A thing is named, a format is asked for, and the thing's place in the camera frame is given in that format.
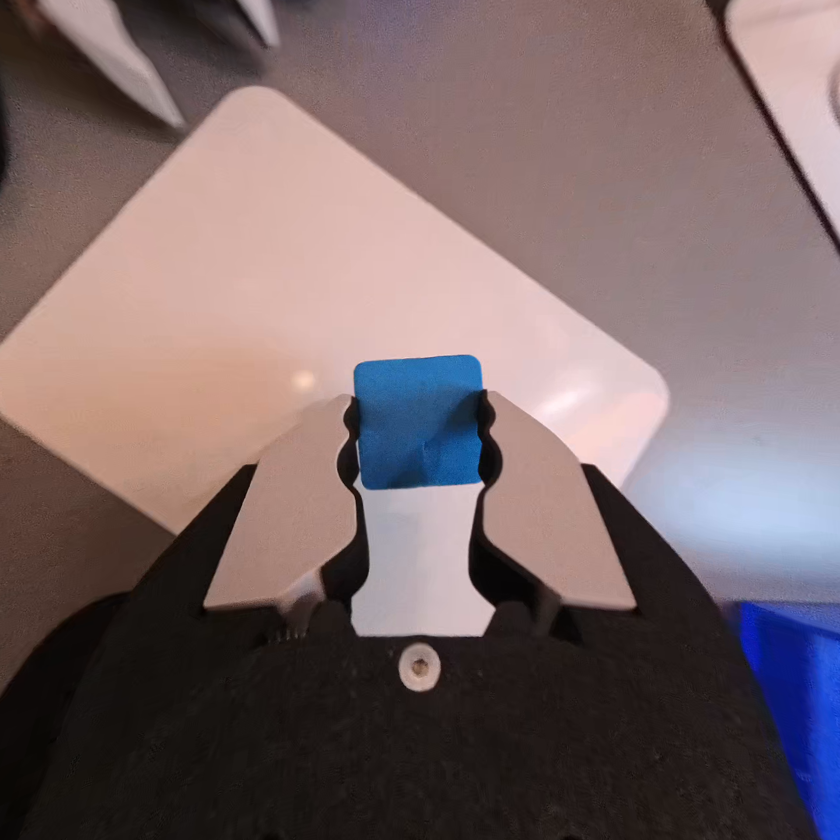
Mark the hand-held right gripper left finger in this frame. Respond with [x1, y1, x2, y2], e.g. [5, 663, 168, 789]
[203, 394, 370, 618]

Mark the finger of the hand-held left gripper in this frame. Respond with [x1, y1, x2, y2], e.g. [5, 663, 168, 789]
[36, 0, 189, 129]
[233, 0, 283, 49]

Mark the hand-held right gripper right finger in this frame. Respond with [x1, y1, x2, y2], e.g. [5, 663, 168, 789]
[469, 389, 637, 635]

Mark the blue whiteboard eraser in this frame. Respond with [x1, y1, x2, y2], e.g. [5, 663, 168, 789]
[353, 354, 485, 491]

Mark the small white whiteboard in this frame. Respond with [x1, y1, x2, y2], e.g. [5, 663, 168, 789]
[0, 85, 672, 637]

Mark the blue plastic bin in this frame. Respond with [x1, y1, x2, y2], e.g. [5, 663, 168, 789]
[722, 600, 840, 840]

